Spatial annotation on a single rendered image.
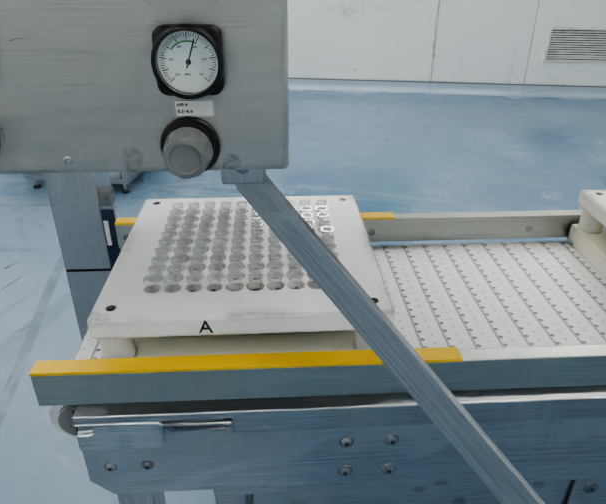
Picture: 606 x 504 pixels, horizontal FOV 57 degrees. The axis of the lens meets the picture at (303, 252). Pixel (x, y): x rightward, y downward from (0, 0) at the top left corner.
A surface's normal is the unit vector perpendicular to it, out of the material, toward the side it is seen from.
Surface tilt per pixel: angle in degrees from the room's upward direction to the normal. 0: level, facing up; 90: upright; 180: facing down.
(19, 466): 0
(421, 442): 90
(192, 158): 90
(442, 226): 90
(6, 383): 0
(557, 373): 90
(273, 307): 0
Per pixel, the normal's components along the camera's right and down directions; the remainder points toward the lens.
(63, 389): 0.06, 0.47
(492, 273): 0.00, -0.88
